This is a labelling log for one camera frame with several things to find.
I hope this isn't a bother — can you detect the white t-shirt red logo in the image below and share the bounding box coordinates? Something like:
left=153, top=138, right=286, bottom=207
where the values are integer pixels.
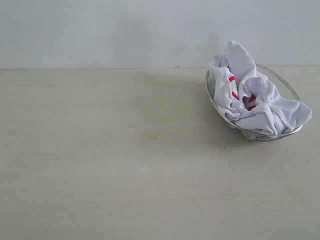
left=207, top=41, right=312, bottom=137

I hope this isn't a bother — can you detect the metal wire mesh basket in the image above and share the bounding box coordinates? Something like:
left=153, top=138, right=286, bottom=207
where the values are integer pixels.
left=204, top=63, right=303, bottom=142

